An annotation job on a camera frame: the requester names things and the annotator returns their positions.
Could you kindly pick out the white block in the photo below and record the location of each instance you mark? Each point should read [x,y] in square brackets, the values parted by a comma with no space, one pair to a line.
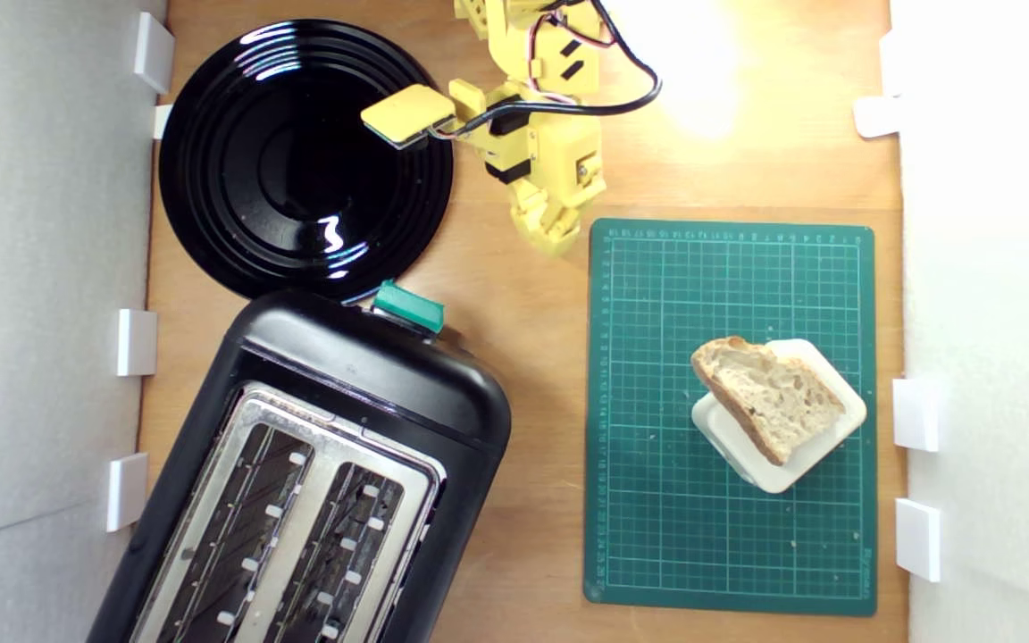
[796,473]

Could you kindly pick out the brown bread slice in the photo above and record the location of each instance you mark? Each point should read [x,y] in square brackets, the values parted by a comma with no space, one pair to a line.
[773,397]

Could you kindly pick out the white wall clip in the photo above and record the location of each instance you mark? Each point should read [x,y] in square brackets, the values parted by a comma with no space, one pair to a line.
[876,116]
[127,491]
[915,415]
[153,52]
[163,121]
[137,342]
[917,538]

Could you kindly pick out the black two-slot toaster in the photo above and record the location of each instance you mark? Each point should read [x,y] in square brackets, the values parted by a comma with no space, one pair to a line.
[372,366]

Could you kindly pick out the yellow wrist camera mount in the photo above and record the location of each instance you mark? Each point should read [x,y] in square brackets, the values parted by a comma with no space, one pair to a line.
[407,116]

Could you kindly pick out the black plate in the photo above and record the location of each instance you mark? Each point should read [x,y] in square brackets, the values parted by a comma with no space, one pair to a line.
[300,179]

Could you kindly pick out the green toaster lever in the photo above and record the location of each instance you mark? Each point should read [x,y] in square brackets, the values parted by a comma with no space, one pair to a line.
[409,305]

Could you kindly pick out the green cutting mat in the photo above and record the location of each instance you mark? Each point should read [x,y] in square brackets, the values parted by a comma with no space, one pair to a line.
[657,536]

